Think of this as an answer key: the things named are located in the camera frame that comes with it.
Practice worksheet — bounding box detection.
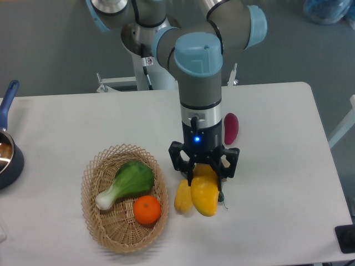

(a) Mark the yellow mango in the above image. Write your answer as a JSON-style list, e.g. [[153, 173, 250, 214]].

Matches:
[[191, 164, 219, 217]]

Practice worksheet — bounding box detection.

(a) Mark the white frame at right edge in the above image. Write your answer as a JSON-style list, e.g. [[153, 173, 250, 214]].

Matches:
[[328, 95, 354, 149]]

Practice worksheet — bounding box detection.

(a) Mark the yellow starfruit piece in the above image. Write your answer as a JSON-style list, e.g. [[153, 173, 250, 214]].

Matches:
[[174, 179, 192, 213]]

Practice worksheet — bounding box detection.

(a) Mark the green bok choy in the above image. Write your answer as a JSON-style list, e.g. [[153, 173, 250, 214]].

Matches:
[[95, 160, 155, 210]]

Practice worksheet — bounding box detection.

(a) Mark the purple sweet potato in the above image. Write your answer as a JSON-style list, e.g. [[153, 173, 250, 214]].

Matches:
[[224, 113, 239, 145]]

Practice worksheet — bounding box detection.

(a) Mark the blue saucepan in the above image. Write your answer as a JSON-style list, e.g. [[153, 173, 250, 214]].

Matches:
[[1, 80, 24, 189]]

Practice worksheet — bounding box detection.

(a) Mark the wicker basket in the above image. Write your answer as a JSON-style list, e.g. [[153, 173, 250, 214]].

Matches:
[[81, 144, 169, 253]]

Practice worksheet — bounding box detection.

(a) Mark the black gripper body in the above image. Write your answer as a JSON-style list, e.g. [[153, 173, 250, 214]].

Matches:
[[182, 120, 222, 163]]

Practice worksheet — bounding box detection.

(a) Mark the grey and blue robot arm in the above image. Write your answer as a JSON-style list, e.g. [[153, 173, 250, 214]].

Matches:
[[86, 1, 267, 182]]

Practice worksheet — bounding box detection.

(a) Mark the orange tangerine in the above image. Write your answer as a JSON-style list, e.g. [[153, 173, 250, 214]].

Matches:
[[133, 195, 161, 225]]

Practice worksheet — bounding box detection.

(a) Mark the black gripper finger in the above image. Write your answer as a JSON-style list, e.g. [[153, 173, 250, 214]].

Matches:
[[209, 146, 240, 191], [169, 141, 197, 186]]

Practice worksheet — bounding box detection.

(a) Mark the small green stem object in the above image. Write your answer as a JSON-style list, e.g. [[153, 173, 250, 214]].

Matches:
[[218, 191, 228, 209]]

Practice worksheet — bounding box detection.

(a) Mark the black device at table edge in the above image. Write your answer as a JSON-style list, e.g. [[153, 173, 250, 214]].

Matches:
[[334, 224, 355, 254]]

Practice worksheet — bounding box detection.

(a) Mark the clear plastic bag with blue items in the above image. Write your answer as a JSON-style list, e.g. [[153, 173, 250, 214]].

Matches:
[[303, 0, 354, 25]]

